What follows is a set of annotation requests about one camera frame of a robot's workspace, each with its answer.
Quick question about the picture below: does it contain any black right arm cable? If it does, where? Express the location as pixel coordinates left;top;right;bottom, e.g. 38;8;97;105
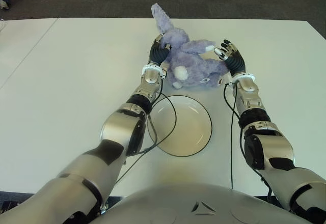
223;81;245;190

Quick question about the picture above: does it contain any purple plush rabbit doll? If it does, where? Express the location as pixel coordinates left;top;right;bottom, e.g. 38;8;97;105
150;3;229;90

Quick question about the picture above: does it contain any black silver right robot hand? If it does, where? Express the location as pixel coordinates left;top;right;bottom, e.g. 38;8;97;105
213;39;247;77

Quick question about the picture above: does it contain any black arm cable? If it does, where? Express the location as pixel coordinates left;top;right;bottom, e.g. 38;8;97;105
112;81;178;191
223;81;245;190

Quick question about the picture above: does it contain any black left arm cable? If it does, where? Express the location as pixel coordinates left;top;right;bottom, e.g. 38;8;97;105
112;81;178;191

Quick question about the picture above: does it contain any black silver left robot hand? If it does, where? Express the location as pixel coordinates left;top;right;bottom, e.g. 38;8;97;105
148;33;172;68

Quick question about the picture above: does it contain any silver robot torso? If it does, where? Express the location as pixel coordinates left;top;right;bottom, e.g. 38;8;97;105
90;182;306;224

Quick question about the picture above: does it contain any white plate with black rim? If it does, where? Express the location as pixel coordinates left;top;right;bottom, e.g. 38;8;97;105
147;95;213;157

